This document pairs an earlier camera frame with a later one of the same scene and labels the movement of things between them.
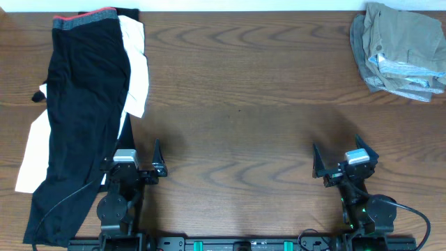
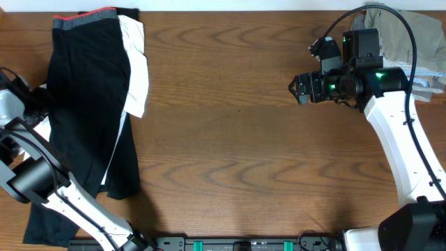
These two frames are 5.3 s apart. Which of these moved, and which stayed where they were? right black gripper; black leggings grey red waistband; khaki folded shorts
Moved: right black gripper
Stayed: black leggings grey red waistband; khaki folded shorts
